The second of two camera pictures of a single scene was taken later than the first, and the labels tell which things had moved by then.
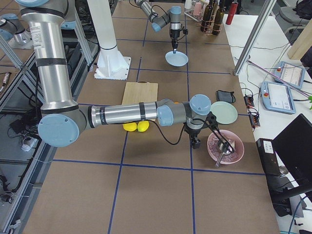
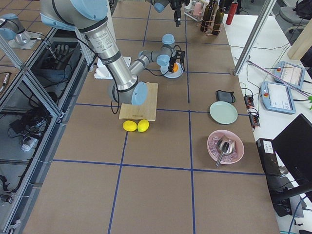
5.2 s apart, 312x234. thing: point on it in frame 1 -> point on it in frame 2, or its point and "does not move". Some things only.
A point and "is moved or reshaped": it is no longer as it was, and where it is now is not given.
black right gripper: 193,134 -> 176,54
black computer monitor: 293,146 does not move
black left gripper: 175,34 -> 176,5
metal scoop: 227,146 does not move
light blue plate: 177,59 is moved or reshaped
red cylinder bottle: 231,15 does not move
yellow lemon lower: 130,126 does not move
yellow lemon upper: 143,126 does not move
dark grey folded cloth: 226,96 does not move
